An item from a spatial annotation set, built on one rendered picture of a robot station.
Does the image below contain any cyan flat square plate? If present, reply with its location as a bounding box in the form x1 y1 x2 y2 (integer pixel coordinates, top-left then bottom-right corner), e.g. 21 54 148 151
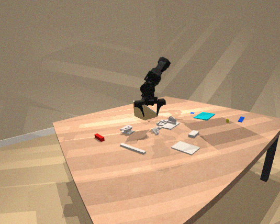
194 112 215 120

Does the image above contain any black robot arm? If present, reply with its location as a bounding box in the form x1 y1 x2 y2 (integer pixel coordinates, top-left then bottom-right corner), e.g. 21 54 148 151
140 57 171 106

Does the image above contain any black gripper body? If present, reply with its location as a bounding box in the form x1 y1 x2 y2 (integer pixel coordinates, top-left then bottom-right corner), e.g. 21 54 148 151
134 91 166 107

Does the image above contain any white flat bar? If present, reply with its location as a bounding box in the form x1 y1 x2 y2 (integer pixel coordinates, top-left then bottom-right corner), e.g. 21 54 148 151
120 143 146 155

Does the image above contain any red rectangular block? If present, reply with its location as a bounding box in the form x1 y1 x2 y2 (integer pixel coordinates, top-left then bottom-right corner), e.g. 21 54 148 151
94 133 105 142

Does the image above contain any small white rectangular block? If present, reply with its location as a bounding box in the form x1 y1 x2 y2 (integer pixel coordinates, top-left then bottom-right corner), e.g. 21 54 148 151
188 130 199 138

